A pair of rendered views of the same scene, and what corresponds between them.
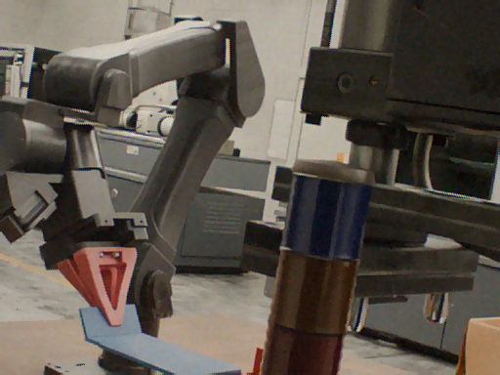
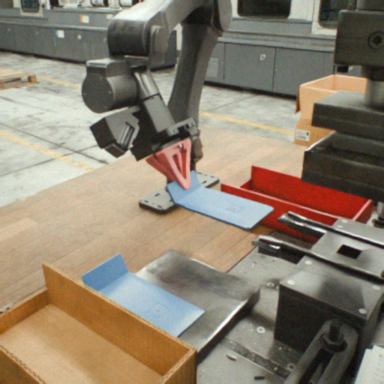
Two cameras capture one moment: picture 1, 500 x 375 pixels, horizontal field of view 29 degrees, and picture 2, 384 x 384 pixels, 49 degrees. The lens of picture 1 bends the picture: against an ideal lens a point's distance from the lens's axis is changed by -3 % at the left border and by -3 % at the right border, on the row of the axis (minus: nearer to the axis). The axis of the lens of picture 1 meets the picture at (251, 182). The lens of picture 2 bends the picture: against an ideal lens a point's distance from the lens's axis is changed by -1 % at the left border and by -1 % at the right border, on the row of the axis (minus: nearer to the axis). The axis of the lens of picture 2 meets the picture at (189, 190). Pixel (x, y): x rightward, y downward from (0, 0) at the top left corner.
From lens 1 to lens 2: 0.35 m
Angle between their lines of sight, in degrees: 23
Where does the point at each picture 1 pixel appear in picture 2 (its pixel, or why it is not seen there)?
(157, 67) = (175, 13)
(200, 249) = not seen: hidden behind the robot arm
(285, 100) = not seen: outside the picture
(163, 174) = (184, 77)
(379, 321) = (241, 82)
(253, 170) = not seen: hidden behind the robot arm
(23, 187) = (118, 122)
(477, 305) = (288, 67)
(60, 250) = (145, 151)
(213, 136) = (208, 46)
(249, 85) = (224, 10)
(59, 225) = (141, 136)
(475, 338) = (304, 94)
